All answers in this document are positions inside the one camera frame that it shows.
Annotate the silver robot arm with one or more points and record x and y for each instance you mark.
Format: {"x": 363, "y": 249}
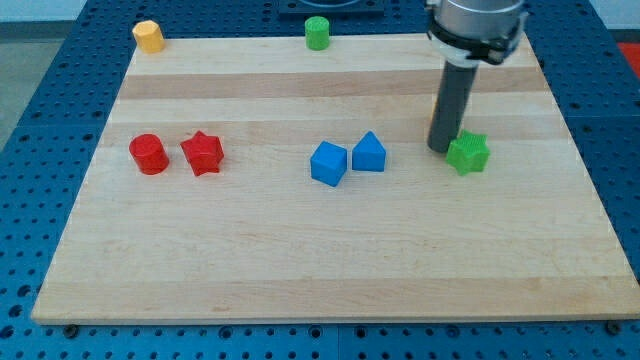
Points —
{"x": 467, "y": 33}

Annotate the green star block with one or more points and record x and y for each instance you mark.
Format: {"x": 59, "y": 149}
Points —
{"x": 468, "y": 153}

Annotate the red star block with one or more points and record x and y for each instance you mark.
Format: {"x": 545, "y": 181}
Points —
{"x": 203, "y": 152}

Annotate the green cylinder block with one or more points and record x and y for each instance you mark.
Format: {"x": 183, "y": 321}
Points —
{"x": 317, "y": 33}

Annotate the blue cube block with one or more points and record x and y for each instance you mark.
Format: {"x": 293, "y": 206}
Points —
{"x": 328, "y": 163}

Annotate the wooden board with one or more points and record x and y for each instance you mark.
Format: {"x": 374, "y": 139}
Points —
{"x": 261, "y": 241}

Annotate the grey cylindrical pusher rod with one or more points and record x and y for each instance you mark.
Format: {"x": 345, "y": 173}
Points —
{"x": 454, "y": 91}

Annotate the red cylinder block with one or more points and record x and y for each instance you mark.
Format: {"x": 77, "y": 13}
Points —
{"x": 149, "y": 154}

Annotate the blue triangle block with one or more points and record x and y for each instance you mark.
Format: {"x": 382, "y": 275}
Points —
{"x": 369, "y": 154}

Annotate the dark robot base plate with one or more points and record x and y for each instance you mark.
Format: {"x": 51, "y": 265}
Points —
{"x": 300, "y": 8}

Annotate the yellow hexagon block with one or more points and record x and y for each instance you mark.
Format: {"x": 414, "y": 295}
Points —
{"x": 148, "y": 37}

